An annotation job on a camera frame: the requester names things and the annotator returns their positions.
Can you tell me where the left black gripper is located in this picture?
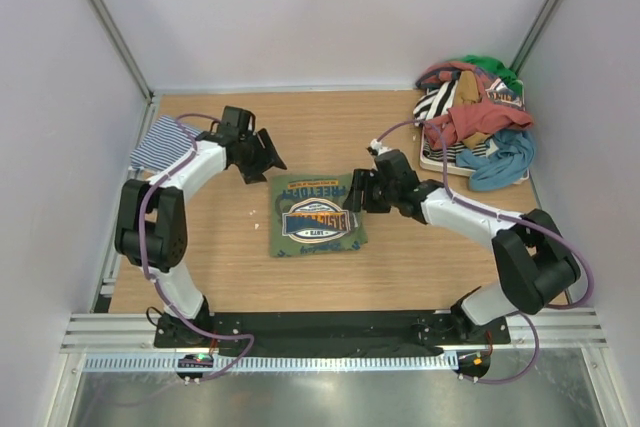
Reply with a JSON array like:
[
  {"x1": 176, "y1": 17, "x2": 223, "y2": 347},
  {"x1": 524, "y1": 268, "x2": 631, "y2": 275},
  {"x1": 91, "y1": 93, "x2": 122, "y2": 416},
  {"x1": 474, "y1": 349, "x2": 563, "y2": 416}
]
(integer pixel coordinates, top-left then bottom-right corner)
[{"x1": 235, "y1": 129, "x2": 285, "y2": 184}]

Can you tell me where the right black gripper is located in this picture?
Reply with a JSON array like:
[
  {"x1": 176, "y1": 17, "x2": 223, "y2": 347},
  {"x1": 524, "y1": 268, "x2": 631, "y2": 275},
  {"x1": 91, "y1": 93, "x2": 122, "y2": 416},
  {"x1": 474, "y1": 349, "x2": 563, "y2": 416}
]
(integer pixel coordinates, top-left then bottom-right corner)
[{"x1": 344, "y1": 168, "x2": 399, "y2": 214}]

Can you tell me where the olive green tank top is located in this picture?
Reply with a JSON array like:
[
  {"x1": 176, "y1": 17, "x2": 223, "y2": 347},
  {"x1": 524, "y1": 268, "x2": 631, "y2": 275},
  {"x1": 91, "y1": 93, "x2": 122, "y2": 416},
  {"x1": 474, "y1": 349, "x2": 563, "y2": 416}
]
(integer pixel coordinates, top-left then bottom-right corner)
[{"x1": 269, "y1": 174, "x2": 368, "y2": 258}]

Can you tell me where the blue white striped tank top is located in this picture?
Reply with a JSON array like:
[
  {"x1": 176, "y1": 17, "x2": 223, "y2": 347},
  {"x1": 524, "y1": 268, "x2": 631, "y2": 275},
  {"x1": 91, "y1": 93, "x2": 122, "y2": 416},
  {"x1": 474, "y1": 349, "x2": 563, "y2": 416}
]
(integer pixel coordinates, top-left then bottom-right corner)
[{"x1": 130, "y1": 115, "x2": 201, "y2": 172}]

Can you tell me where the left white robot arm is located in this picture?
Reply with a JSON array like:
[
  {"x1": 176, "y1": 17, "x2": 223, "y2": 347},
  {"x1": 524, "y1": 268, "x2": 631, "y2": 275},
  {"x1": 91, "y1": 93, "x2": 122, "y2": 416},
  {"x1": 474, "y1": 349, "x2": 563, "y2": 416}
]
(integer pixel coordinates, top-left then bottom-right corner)
[{"x1": 114, "y1": 106, "x2": 286, "y2": 347}]

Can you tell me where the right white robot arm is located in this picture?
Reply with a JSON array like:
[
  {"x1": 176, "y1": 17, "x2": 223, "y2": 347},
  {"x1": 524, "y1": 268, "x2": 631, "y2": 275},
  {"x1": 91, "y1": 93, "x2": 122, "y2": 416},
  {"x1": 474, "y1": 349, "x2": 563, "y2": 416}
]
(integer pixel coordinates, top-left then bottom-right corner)
[{"x1": 344, "y1": 149, "x2": 581, "y2": 343}]

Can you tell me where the white plastic tray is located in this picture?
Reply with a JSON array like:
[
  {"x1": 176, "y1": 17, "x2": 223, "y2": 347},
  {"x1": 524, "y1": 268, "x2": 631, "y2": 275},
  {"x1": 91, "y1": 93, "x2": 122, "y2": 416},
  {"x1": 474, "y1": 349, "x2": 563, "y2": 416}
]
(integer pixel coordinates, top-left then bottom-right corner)
[{"x1": 419, "y1": 135, "x2": 530, "y2": 185}]

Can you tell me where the black white striped garment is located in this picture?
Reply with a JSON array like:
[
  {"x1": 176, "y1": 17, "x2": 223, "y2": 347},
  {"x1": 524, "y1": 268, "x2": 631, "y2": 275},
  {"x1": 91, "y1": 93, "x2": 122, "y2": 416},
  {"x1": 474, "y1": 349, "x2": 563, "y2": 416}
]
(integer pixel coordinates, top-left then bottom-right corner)
[{"x1": 413, "y1": 80, "x2": 489, "y2": 163}]

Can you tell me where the teal blue garment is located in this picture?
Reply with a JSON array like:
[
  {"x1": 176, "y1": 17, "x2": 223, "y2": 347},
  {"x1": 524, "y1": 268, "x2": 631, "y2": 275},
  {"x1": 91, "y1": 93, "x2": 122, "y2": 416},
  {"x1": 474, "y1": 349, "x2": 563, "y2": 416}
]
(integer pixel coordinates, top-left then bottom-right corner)
[{"x1": 456, "y1": 129, "x2": 536, "y2": 192}]

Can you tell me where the red patterned garment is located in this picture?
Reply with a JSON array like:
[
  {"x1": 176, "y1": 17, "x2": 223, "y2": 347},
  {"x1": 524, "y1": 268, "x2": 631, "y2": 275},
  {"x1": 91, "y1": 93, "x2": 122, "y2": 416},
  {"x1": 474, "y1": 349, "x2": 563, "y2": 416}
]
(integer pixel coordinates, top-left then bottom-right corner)
[{"x1": 415, "y1": 60, "x2": 534, "y2": 150}]

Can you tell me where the bright green garment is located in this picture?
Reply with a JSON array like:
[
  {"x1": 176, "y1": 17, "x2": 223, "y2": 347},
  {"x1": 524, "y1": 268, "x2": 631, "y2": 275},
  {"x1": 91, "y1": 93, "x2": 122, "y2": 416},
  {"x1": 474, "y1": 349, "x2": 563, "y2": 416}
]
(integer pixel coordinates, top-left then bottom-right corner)
[{"x1": 459, "y1": 55, "x2": 519, "y2": 83}]

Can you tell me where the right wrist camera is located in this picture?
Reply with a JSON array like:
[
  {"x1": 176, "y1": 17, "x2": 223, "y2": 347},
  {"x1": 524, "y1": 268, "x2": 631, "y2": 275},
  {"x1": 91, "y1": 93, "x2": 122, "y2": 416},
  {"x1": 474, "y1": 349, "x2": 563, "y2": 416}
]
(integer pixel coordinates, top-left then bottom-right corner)
[{"x1": 367, "y1": 139, "x2": 391, "y2": 157}]

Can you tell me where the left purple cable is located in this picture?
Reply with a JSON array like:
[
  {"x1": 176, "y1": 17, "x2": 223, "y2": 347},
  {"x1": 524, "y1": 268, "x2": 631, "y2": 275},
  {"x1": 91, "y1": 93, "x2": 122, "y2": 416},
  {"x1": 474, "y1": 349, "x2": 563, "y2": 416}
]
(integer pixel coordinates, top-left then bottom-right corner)
[{"x1": 137, "y1": 113, "x2": 256, "y2": 382}]

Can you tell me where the purple cable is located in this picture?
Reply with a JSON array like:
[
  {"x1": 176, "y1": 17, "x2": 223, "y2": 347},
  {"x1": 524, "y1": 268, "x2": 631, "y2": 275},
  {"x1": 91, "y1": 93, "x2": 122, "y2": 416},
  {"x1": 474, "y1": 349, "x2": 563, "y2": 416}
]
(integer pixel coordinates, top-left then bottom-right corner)
[
  {"x1": 137, "y1": 113, "x2": 256, "y2": 382},
  {"x1": 369, "y1": 119, "x2": 596, "y2": 387}
]

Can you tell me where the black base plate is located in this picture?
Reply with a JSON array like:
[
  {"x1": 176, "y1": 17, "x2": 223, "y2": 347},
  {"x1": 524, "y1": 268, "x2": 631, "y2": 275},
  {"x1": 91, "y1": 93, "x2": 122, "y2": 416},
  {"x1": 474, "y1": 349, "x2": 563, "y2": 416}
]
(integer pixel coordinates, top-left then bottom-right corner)
[{"x1": 154, "y1": 309, "x2": 511, "y2": 361}]

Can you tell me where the left aluminium frame post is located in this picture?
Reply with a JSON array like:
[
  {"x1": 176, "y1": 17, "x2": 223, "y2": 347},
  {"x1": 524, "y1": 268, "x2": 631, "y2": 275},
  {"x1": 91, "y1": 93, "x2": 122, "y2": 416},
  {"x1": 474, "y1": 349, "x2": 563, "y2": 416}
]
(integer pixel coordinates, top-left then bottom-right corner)
[{"x1": 87, "y1": 0, "x2": 153, "y2": 103}]

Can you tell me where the aluminium frame post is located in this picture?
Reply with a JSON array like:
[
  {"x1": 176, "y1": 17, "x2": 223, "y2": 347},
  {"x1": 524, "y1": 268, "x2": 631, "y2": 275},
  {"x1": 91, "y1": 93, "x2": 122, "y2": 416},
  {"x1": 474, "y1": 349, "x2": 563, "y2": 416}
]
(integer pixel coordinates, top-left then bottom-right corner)
[
  {"x1": 510, "y1": 0, "x2": 563, "y2": 74},
  {"x1": 87, "y1": 0, "x2": 153, "y2": 103}
]

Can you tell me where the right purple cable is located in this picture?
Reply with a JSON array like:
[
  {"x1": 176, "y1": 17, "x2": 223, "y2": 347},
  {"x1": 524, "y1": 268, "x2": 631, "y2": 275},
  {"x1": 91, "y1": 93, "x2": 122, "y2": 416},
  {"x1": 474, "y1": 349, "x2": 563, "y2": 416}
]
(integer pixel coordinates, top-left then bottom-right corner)
[{"x1": 369, "y1": 119, "x2": 596, "y2": 387}]

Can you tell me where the slotted cable duct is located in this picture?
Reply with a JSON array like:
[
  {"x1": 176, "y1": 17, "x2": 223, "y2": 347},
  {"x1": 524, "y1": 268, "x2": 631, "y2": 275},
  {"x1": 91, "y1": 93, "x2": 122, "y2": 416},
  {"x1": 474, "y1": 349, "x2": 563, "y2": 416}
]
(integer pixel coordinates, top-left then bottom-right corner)
[{"x1": 83, "y1": 352, "x2": 458, "y2": 373}]

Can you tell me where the right aluminium frame post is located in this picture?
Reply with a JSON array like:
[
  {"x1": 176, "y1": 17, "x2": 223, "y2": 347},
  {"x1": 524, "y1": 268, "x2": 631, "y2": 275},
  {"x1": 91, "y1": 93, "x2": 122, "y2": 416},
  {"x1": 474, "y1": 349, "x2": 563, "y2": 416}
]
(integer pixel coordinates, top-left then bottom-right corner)
[{"x1": 510, "y1": 0, "x2": 563, "y2": 74}]

